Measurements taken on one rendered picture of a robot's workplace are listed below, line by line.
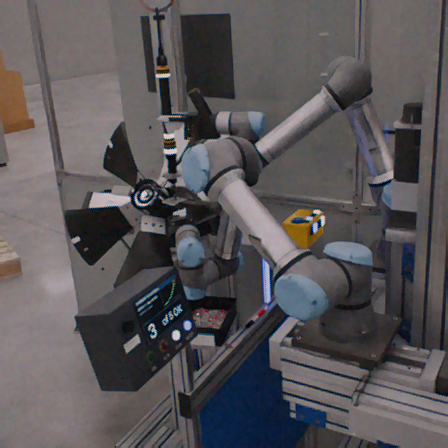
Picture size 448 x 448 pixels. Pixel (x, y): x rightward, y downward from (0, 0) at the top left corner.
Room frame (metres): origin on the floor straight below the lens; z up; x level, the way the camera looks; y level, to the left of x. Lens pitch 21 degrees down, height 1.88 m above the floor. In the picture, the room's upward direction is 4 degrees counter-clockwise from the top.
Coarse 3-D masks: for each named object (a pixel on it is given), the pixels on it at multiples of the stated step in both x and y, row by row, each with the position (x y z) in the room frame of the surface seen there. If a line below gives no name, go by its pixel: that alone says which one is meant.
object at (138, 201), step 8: (136, 184) 2.11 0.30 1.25; (144, 184) 2.10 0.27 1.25; (152, 184) 2.08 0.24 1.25; (136, 192) 2.09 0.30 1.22; (152, 192) 2.06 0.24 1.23; (160, 192) 2.05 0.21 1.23; (168, 192) 2.15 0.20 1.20; (136, 200) 2.07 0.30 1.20; (144, 200) 2.05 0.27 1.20; (152, 200) 2.03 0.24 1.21; (160, 200) 2.05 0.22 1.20; (136, 208) 2.04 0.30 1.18; (144, 208) 2.03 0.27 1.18; (152, 208) 2.03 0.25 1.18; (160, 208) 2.06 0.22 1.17; (160, 216) 2.10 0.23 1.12
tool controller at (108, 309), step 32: (128, 288) 1.29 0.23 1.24; (160, 288) 1.29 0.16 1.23; (96, 320) 1.17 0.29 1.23; (128, 320) 1.18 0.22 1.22; (160, 320) 1.26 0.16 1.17; (192, 320) 1.34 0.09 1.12; (96, 352) 1.17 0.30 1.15; (128, 352) 1.15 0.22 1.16; (160, 352) 1.22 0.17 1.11; (128, 384) 1.13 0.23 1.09
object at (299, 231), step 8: (296, 216) 2.14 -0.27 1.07; (304, 216) 2.14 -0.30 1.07; (320, 216) 2.15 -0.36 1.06; (288, 224) 2.08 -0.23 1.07; (296, 224) 2.06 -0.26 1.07; (304, 224) 2.06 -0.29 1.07; (312, 224) 2.08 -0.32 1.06; (288, 232) 2.07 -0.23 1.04; (296, 232) 2.06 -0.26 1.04; (304, 232) 2.04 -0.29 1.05; (320, 232) 2.15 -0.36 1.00; (296, 240) 2.06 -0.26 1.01; (304, 240) 2.04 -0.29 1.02; (312, 240) 2.08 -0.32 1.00
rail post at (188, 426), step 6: (198, 414) 1.42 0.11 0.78; (186, 420) 1.42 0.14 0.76; (192, 420) 1.40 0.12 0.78; (198, 420) 1.42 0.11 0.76; (186, 426) 1.41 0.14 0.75; (192, 426) 1.40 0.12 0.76; (198, 426) 1.42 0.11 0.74; (186, 432) 1.41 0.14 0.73; (192, 432) 1.40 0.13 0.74; (198, 432) 1.42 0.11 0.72; (186, 438) 1.41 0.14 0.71; (192, 438) 1.40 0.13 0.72; (198, 438) 1.42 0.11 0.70; (186, 444) 1.41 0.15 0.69; (192, 444) 1.40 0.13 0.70; (198, 444) 1.42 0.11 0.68
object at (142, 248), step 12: (144, 240) 1.99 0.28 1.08; (156, 240) 2.00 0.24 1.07; (132, 252) 1.95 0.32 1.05; (144, 252) 1.96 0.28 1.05; (156, 252) 1.97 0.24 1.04; (168, 252) 1.99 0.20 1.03; (132, 264) 1.93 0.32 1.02; (144, 264) 1.93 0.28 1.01; (156, 264) 1.94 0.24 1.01; (168, 264) 1.95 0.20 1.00; (120, 276) 1.90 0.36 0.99
